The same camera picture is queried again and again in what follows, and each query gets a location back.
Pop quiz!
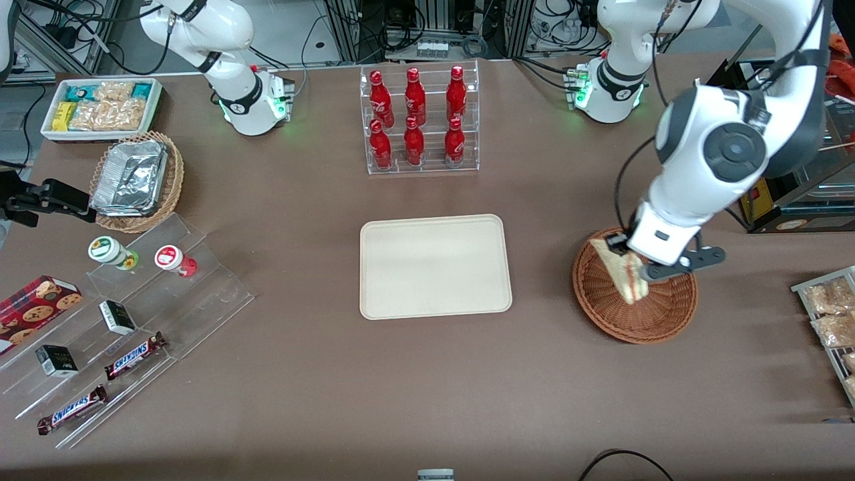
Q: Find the beige plastic serving tray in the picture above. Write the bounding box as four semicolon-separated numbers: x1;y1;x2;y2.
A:
359;214;513;321

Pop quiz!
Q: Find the small black white box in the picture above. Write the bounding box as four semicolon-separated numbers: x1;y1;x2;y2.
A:
99;300;137;335
35;345;79;378

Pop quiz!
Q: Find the brown snickers bar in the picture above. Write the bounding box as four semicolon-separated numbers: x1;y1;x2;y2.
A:
104;332;168;381
37;385;109;436

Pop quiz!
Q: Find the red lidded dessert cup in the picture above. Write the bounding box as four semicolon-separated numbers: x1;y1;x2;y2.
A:
154;245;198;278

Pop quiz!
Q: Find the brown round wicker basket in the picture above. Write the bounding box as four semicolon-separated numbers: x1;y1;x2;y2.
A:
572;226;699;345

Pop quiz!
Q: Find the large clear cracker bag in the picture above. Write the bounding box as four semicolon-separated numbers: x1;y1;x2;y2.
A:
69;99;148;132

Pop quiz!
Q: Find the clear acrylic bottle rack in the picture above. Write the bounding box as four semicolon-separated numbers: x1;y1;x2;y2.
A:
359;60;480;176

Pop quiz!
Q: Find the white rectangular snack bin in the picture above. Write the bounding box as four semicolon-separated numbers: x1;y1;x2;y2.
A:
40;78;163;143

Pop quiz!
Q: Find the clear acrylic stepped display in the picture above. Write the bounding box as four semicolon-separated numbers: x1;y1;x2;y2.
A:
0;212;255;450

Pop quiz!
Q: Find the red cola bottle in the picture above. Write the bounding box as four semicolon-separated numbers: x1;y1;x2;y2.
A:
369;70;395;129
405;67;427;128
444;117;466;168
446;65;468;122
403;116;425;166
369;120;393;170

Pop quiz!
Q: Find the light oval wicker basket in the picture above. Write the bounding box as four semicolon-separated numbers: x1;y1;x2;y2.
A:
90;131;185;234

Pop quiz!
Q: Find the red plaid cookie box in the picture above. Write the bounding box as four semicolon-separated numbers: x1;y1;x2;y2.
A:
0;275;84;355

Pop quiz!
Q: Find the triangular sandwich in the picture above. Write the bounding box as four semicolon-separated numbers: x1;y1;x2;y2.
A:
591;237;650;305

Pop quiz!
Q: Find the green lidded dessert cup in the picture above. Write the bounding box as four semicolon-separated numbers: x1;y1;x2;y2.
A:
88;236;140;271

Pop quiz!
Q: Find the small clear cracker bag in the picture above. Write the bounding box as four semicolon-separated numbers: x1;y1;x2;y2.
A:
94;82;135;103

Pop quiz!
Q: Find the silver foil container stack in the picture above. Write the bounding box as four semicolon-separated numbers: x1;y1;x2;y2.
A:
91;140;168;216

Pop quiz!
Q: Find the grey wire rack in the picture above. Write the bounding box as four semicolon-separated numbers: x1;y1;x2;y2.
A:
791;266;855;408

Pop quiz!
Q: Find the black countertop heating machine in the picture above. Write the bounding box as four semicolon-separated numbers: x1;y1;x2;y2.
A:
709;57;855;234

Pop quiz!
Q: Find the black floor cable loop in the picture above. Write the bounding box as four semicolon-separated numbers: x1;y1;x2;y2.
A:
578;450;674;481

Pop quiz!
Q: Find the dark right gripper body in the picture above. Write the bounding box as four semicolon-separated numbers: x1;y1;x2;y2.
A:
0;170;27;211

